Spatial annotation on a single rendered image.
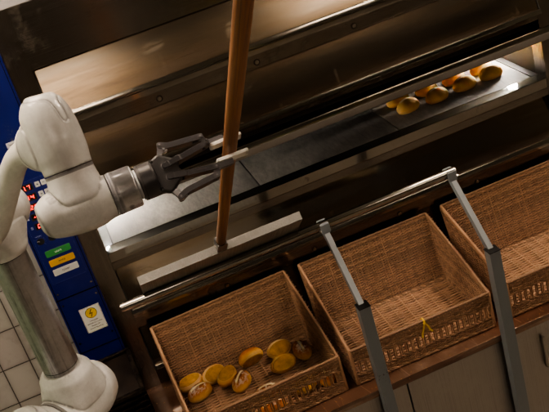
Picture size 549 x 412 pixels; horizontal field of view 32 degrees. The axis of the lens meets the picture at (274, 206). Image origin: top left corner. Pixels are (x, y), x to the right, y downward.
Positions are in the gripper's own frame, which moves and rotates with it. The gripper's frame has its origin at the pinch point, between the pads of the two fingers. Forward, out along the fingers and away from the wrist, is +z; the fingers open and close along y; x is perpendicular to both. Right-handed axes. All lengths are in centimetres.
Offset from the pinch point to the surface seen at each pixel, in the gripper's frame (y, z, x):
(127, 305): 4, -32, -117
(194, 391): 35, -22, -162
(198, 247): -12, -1, -154
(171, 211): -29, -5, -155
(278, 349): 33, 13, -165
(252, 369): 36, 1, -168
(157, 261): -13, -17, -153
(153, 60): -67, 6, -107
